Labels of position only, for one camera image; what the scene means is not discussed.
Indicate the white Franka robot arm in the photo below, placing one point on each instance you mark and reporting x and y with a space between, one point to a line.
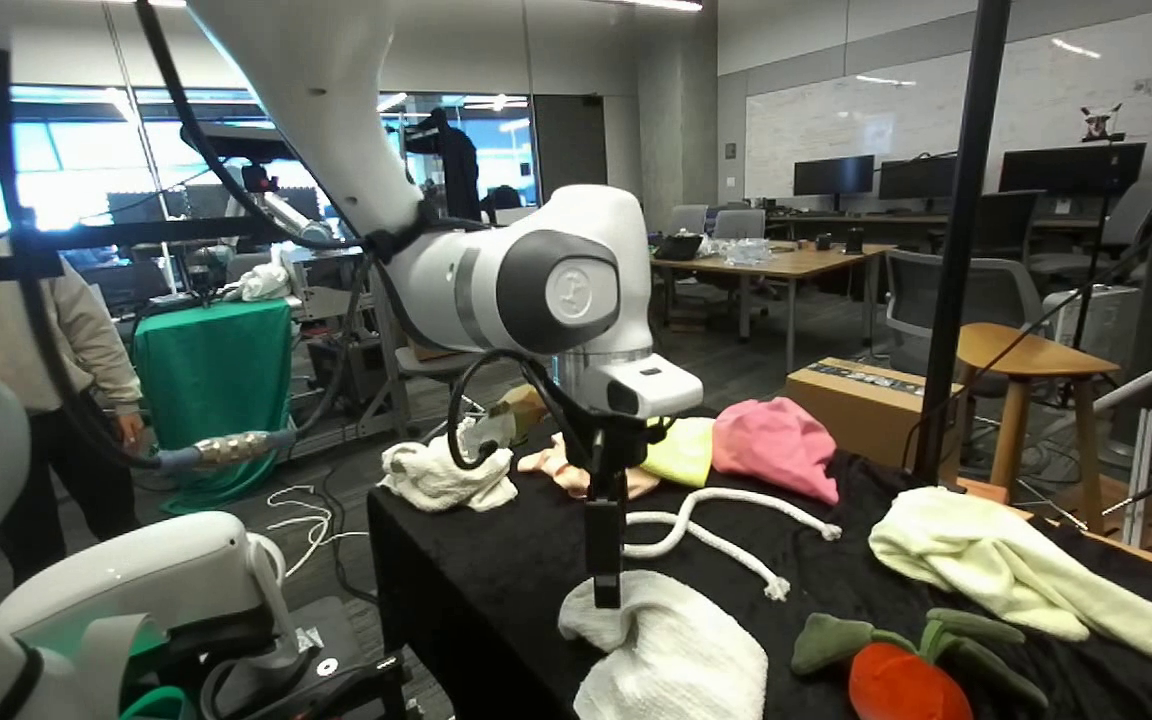
322 104

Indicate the pale green towel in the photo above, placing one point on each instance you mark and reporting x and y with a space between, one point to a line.
991 547

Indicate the grey office chair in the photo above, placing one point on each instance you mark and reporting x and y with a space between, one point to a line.
991 285

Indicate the black velvet tablecloth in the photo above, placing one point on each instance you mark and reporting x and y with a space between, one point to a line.
499 584

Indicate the person in beige sweater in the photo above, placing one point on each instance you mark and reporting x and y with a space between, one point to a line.
16 333

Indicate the person in dark clothes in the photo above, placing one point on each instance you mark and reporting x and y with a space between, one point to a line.
448 162

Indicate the cardboard box black tape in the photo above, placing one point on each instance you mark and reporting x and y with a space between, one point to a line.
869 400

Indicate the wooden conference table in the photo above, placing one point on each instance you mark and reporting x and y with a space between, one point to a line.
763 262

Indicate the peach shirt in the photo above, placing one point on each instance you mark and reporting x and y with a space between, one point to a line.
559 464

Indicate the black vertical pole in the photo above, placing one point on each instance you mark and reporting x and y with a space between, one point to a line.
963 203

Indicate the pink shirt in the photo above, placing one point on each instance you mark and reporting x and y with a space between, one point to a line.
778 446

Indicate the yellow green towel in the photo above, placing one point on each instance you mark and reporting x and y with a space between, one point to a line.
686 454

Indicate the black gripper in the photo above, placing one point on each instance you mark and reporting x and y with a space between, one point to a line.
609 446

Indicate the black computer monitor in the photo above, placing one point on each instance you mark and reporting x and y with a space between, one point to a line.
1071 168
917 176
835 176

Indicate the dark grey door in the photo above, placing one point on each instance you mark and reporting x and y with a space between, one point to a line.
570 146

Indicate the orange turnip plushie green leaves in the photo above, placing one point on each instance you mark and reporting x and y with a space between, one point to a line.
903 685

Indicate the wooden stool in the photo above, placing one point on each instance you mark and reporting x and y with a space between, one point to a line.
1023 354

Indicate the green fabric cart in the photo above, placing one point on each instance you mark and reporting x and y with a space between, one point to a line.
219 374

